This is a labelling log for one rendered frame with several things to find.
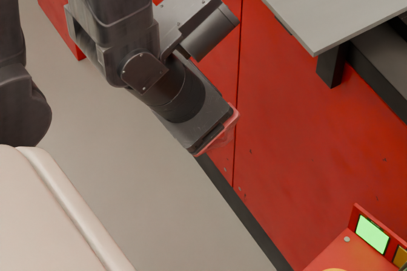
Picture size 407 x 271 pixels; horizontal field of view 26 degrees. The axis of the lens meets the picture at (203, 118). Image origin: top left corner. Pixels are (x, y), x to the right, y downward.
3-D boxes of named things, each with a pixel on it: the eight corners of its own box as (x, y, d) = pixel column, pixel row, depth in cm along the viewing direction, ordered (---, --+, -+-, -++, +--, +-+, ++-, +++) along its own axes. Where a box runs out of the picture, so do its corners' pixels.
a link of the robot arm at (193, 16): (64, 15, 81) (114, 74, 77) (154, -73, 80) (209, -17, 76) (122, 63, 91) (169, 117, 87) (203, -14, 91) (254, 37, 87)
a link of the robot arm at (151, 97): (96, 59, 85) (128, 97, 82) (147, 9, 85) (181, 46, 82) (128, 84, 91) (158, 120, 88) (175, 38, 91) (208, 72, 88)
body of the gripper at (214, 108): (181, 52, 97) (154, 26, 91) (237, 113, 93) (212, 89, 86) (139, 93, 98) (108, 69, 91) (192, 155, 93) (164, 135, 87)
